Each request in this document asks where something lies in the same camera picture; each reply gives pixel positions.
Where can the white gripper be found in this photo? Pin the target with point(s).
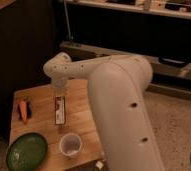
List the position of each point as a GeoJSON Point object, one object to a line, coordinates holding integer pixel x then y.
{"type": "Point", "coordinates": [60, 86]}

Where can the eraser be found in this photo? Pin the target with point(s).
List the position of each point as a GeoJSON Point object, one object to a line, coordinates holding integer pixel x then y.
{"type": "Point", "coordinates": [60, 110]}

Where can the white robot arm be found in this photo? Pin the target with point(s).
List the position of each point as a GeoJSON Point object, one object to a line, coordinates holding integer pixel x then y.
{"type": "Point", "coordinates": [115, 89]}

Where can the orange toy carrot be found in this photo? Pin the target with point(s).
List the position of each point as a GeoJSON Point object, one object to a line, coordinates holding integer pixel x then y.
{"type": "Point", "coordinates": [23, 110]}

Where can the green plate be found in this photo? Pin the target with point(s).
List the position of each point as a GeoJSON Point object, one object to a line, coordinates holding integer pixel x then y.
{"type": "Point", "coordinates": [27, 152]}

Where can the metal stand pole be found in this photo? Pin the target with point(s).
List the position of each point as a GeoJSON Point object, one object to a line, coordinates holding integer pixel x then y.
{"type": "Point", "coordinates": [70, 37]}

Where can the small white floor object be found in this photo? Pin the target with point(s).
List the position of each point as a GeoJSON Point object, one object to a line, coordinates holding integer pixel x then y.
{"type": "Point", "coordinates": [99, 164]}

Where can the wooden shelf with clutter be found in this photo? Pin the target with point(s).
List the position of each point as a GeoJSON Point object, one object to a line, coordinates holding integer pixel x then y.
{"type": "Point", "coordinates": [168, 8]}

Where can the black handle on ledge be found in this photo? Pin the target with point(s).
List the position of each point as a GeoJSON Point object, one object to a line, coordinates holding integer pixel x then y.
{"type": "Point", "coordinates": [172, 63]}

